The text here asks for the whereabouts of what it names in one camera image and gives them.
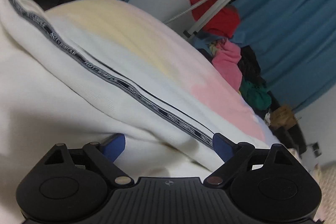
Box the white pants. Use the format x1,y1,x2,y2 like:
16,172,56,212
0,0,219,224

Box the braided steamer hose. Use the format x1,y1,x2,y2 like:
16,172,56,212
164,0,219,24

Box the black sofa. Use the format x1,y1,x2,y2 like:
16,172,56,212
272,98,308,154

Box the green garment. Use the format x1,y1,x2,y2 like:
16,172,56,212
238,79,272,110

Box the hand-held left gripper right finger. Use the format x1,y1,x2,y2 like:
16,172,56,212
203,132,292,187

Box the pink garment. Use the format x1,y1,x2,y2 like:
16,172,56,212
212,40,243,91

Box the red garment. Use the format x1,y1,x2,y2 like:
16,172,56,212
189,0,241,38

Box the brown paper bag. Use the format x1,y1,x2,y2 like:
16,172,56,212
270,105,300,130

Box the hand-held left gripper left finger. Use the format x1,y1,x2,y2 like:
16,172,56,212
45,133,133,187

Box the dark wall outlet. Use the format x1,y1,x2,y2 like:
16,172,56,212
312,142,322,158

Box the pastel tie-dye bed cover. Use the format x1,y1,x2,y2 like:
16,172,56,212
45,0,283,147

